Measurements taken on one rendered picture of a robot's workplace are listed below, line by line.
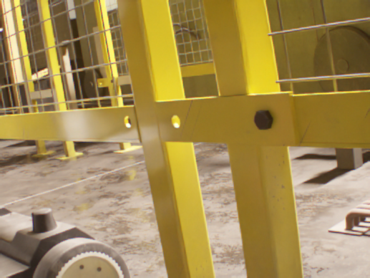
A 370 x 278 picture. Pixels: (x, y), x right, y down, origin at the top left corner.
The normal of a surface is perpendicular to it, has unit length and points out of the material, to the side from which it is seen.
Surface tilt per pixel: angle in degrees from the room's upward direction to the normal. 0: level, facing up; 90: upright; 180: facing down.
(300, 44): 90
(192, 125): 90
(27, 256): 45
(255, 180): 90
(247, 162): 90
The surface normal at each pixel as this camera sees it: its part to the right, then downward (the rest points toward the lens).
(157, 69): 0.63, 0.00
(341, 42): -0.76, 0.18
